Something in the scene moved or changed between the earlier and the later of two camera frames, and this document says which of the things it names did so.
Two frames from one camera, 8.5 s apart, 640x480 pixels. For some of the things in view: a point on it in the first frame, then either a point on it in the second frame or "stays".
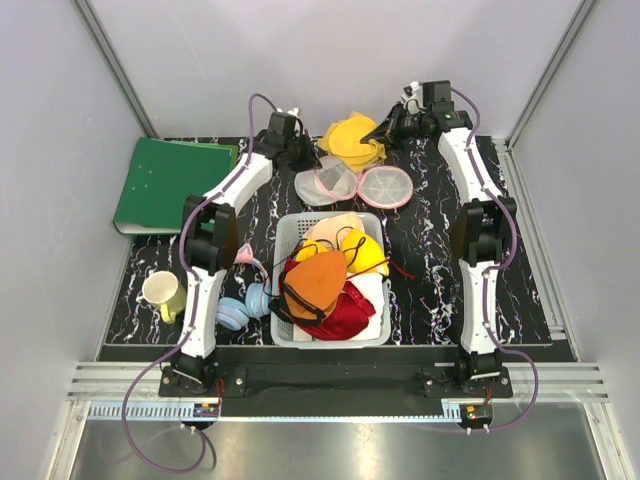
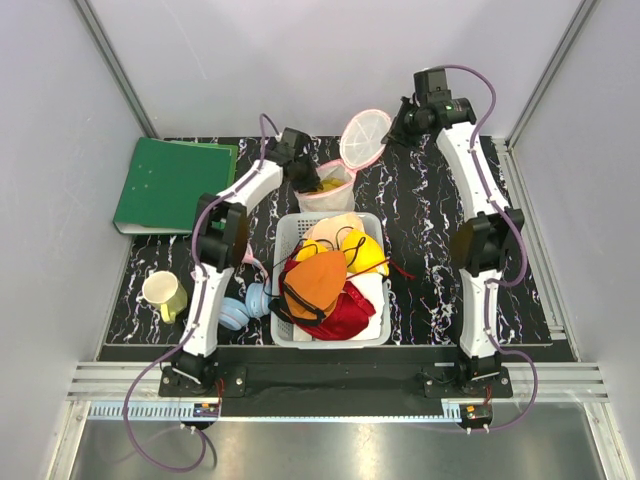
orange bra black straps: (309, 285) stays
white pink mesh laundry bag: (332, 181) to (361, 140)
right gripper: (386, 132) stays
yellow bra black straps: (360, 251) stays
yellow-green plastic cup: (163, 290) stays
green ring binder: (162, 175) stays
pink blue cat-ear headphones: (233, 313) stays
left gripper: (309, 161) to (309, 183)
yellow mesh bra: (344, 142) to (330, 183)
